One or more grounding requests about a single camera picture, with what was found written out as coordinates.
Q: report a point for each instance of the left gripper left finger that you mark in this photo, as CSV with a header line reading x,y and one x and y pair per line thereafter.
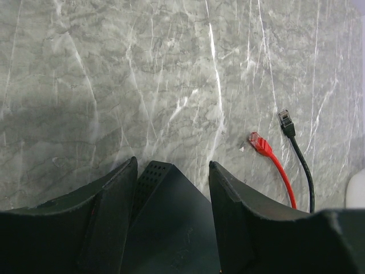
x,y
81,232

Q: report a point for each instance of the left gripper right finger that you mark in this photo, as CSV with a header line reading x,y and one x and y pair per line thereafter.
x,y
256,234

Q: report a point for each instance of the black network switch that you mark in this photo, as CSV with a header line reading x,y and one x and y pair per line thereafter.
x,y
172,227

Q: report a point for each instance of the white plastic bin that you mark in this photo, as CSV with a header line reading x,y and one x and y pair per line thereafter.
x,y
355,192

